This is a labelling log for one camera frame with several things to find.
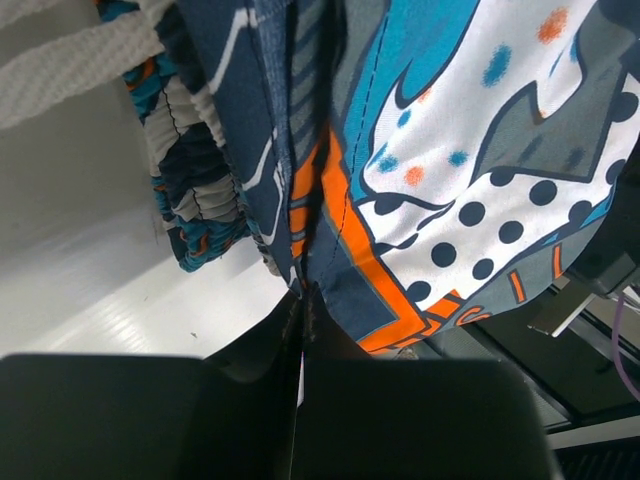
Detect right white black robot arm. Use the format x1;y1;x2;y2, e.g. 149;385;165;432
426;151;639;479

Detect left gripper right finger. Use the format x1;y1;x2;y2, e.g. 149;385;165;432
292;292;561;479

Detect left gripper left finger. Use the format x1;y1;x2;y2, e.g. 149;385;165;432
1;294;302;479

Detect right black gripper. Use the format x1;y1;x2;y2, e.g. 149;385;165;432
568;145;639;298

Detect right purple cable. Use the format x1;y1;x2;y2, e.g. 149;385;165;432
610;292;640;404

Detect colourful patterned shorts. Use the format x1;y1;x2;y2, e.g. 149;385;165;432
0;0;640;357

